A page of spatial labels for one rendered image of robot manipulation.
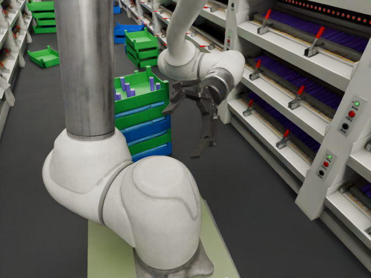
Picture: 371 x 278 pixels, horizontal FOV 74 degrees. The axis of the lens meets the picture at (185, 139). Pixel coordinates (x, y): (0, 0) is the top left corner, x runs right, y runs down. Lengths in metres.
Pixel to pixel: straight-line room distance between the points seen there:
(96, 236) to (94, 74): 0.43
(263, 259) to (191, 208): 0.54
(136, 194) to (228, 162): 0.84
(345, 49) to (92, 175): 0.79
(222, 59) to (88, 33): 0.43
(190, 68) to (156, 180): 0.46
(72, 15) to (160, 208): 0.35
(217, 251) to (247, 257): 0.30
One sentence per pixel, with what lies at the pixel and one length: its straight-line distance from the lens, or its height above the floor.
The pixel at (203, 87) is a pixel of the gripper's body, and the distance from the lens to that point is 0.67.
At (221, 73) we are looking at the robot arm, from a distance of 0.73.
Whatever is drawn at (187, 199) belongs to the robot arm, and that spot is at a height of 0.48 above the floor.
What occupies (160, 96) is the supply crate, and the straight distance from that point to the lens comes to 1.05.
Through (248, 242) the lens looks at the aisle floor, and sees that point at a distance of 0.99.
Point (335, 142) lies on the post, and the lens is 0.90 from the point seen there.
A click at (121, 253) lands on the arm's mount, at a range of 0.69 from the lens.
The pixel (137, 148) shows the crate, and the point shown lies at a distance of 1.14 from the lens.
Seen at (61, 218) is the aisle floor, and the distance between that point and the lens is 1.13.
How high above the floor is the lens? 0.85
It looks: 39 degrees down
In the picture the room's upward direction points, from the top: straight up
